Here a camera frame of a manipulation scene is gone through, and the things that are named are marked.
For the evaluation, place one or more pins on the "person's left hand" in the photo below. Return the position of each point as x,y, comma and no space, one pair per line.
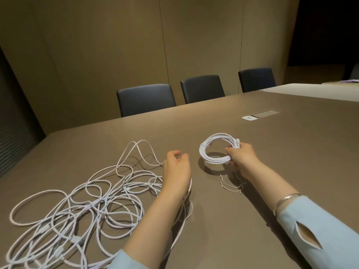
178,176

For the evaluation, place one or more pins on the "person's right hand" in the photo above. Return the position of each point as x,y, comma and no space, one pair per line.
246,159

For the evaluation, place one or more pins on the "person's left forearm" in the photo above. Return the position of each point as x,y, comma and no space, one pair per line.
151,229

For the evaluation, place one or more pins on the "bunch of white twist ties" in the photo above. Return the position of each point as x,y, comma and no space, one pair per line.
230,189

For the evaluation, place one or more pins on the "brown table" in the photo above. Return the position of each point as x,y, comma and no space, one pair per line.
280,142

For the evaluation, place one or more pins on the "white table socket panel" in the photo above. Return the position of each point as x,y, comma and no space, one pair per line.
248,118

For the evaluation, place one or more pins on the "dark meeting chair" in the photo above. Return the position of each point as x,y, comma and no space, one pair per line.
256,80
202,89
145,99

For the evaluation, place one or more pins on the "pale beige table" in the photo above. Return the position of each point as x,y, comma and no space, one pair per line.
314,91

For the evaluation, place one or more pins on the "pink white papers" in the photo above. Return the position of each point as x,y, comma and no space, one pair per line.
350,80

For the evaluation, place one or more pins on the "glass partition with grey blinds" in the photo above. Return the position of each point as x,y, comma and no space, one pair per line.
14,123

